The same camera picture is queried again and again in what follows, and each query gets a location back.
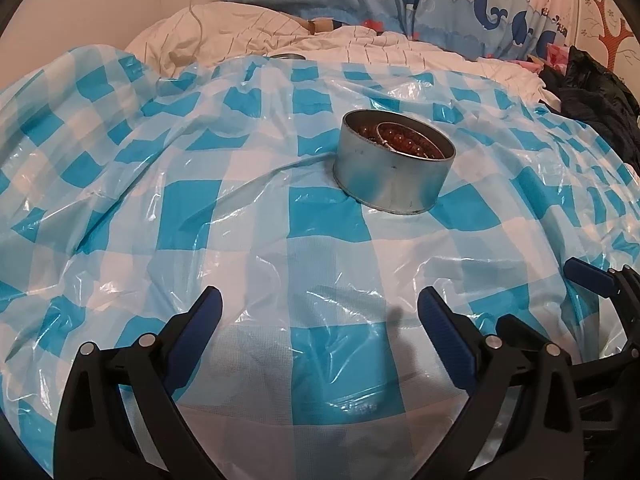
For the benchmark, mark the white grid-pattern duvet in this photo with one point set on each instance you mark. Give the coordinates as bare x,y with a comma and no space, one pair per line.
210,33

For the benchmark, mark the round silver metal tin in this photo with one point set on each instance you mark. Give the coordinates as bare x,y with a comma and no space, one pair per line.
385,180

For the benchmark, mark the silver tin lid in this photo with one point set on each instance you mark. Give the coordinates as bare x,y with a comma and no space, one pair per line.
288,57

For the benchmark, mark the blue white checkered plastic sheet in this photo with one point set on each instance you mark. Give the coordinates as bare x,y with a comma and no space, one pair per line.
124,194

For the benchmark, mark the black clothing pile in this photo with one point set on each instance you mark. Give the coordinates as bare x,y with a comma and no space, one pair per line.
592,94

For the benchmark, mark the silver bangle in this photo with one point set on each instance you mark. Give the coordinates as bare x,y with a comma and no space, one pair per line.
401,139

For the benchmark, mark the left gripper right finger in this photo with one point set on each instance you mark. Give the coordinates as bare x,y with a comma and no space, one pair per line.
466,353

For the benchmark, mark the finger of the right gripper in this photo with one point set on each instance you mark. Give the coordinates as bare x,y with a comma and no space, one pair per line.
601,283

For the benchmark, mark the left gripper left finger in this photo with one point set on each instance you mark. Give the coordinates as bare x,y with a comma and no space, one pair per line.
178,346

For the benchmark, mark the pink cloth item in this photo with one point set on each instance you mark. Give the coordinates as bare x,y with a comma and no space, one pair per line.
556,58

